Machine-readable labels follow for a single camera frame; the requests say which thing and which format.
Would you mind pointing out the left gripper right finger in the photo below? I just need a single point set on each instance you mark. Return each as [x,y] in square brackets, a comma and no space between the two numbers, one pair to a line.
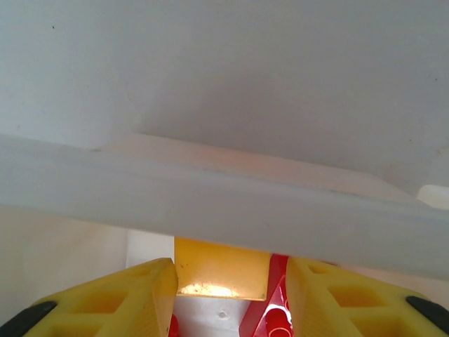
[350,305]

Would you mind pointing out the red lego brick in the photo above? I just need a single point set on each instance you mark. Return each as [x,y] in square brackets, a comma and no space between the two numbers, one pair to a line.
[174,326]
[275,316]

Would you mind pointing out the yellow lego brick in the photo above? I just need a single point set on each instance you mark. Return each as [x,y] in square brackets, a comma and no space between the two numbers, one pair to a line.
[221,270]

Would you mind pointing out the white three-compartment tray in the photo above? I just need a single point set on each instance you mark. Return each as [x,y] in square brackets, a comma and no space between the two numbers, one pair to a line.
[210,210]

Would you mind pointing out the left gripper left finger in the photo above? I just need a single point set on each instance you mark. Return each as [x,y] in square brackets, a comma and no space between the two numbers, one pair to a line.
[105,305]

